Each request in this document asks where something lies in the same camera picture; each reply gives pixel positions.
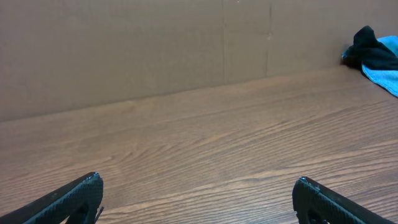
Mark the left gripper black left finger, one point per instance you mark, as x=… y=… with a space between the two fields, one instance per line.
x=76 y=202

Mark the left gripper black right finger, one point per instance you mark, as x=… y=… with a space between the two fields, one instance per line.
x=315 y=203

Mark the light blue t-shirt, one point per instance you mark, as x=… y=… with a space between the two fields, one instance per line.
x=387 y=79

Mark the black garment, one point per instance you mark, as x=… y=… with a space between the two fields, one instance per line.
x=373 y=53

